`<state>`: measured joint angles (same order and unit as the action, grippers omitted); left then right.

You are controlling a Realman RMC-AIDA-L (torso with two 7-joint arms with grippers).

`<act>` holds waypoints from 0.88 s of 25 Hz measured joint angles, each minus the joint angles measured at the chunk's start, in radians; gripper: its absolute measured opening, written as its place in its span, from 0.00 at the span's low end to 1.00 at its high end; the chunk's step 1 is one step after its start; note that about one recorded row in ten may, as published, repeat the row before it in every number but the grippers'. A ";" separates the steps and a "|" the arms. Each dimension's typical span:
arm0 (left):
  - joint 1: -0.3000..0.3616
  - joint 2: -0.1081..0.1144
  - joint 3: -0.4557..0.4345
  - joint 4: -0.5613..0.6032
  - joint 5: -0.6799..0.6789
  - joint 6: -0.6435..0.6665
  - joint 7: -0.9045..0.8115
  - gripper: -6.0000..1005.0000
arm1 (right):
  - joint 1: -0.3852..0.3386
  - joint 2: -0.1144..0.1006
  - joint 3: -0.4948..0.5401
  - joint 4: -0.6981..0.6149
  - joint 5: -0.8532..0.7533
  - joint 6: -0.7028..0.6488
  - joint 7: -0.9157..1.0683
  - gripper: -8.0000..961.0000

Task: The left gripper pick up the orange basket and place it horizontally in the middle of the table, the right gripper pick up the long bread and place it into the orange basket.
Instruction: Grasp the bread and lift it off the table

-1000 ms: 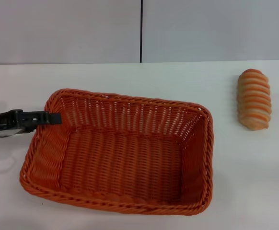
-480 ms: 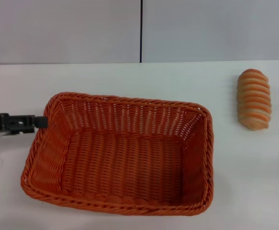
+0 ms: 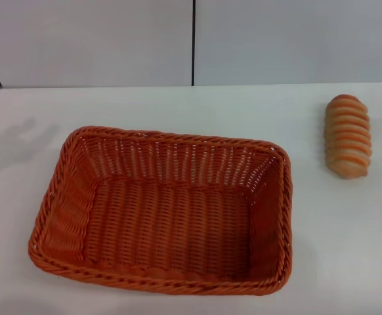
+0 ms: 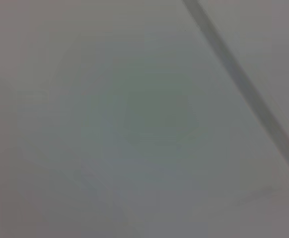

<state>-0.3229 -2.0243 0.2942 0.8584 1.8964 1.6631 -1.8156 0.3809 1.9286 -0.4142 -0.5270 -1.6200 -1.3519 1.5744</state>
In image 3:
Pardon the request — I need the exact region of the orange woven plastic basket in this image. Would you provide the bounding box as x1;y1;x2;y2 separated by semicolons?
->
28;125;293;295

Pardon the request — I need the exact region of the striped toy bread loaf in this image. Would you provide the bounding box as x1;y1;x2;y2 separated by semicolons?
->
323;93;374;180

